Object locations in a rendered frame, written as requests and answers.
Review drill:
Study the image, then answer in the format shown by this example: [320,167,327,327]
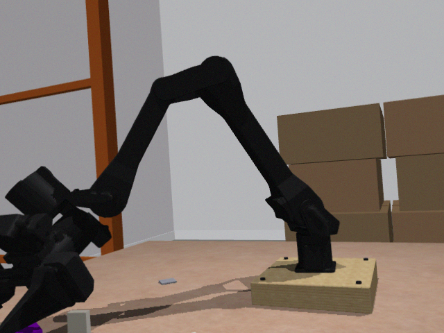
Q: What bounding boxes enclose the purple block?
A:
[15,323,42,333]

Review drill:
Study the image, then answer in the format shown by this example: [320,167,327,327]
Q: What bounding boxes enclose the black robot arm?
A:
[0,56,339,273]

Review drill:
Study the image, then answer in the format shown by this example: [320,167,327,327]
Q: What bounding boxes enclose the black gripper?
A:
[0,227,94,333]

